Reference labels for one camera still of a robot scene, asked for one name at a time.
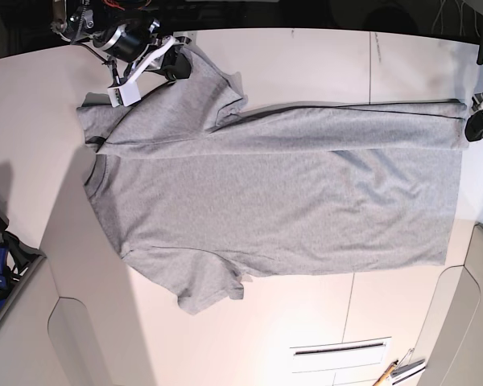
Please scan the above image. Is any white cable slot cover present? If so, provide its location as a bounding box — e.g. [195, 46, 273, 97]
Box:
[289, 337, 392, 373]

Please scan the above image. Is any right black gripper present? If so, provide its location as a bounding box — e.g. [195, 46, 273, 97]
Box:
[92, 18, 192, 81]

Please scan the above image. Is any yellow pencil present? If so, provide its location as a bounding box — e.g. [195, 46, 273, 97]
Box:
[373, 360, 398, 386]

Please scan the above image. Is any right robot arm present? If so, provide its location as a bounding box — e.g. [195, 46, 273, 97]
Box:
[52, 1, 192, 86]

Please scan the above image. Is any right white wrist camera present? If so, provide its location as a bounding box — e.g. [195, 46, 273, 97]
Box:
[107, 82, 142, 108]

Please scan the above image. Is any grey T-shirt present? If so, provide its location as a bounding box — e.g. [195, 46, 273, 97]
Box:
[77, 50, 467, 314]

